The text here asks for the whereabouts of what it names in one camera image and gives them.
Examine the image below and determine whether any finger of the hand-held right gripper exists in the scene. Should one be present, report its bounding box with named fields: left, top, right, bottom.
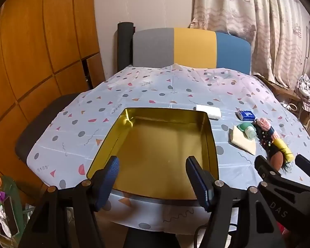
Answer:
left=254, top=155, right=282, bottom=184
left=296, top=154, right=310, bottom=185

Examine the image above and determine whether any tricolour chair back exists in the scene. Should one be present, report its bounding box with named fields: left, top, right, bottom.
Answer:
left=132, top=27, right=252, bottom=75

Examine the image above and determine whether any patterned beige curtain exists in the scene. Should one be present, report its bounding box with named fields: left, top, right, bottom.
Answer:
left=188, top=0, right=310, bottom=88

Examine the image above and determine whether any white cable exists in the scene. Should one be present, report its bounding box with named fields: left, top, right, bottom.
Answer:
left=281, top=102, right=298, bottom=112

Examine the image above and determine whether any black flat phone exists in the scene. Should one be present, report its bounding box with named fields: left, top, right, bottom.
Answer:
left=2, top=199, right=19, bottom=236

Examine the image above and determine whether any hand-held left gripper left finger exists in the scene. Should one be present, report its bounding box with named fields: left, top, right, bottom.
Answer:
left=18, top=156, right=120, bottom=248

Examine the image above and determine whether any yellow sponge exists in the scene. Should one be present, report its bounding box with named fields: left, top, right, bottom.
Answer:
left=274, top=138, right=294, bottom=162

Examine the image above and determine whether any brown makeup sponge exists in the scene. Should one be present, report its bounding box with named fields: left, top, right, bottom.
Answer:
left=270, top=151, right=285, bottom=169

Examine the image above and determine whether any black chair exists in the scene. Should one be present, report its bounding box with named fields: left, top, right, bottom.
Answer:
left=15, top=93, right=83, bottom=166

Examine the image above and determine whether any pile of striped cloth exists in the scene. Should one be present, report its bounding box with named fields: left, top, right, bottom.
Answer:
left=294, top=74, right=310, bottom=111

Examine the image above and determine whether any green box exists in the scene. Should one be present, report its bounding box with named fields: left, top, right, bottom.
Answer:
left=0, top=176, right=25, bottom=238

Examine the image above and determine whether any clear plastic bag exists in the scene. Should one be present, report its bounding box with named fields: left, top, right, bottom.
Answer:
left=22, top=203, right=43, bottom=228

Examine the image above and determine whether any black rolled mat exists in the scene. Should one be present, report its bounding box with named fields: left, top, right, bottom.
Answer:
left=117, top=22, right=134, bottom=73

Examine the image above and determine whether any pink towel blue band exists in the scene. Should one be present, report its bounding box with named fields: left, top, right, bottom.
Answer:
left=254, top=118, right=281, bottom=141

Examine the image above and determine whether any gold metal tin box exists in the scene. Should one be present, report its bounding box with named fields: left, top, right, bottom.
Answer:
left=86, top=107, right=219, bottom=201

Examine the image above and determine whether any white crumpled paper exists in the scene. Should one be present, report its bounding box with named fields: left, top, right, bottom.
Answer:
left=0, top=207, right=12, bottom=238

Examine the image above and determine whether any patterned plastic tablecloth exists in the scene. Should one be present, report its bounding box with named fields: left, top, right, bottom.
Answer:
left=27, top=64, right=310, bottom=235

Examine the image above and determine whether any wooden side table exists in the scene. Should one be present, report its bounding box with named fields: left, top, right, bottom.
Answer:
left=253, top=74, right=310, bottom=124

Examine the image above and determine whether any blue tissue packet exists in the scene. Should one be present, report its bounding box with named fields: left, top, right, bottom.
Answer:
left=236, top=109, right=256, bottom=121

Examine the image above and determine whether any white foam block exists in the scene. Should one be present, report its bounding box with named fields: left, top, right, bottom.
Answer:
left=196, top=104, right=222, bottom=120

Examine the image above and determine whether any wooden cabinet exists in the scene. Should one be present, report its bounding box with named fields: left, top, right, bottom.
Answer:
left=0, top=0, right=106, bottom=186

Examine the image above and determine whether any green cap clear bottle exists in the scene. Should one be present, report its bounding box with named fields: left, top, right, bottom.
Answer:
left=237, top=123, right=257, bottom=138

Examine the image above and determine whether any cream cloth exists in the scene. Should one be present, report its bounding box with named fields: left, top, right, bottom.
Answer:
left=231, top=125, right=257, bottom=155

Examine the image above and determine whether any black hair piece with beads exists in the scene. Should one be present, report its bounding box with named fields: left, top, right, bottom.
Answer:
left=258, top=128, right=293, bottom=173

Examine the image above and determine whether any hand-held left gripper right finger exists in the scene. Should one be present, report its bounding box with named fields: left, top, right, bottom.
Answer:
left=185, top=156, right=287, bottom=248

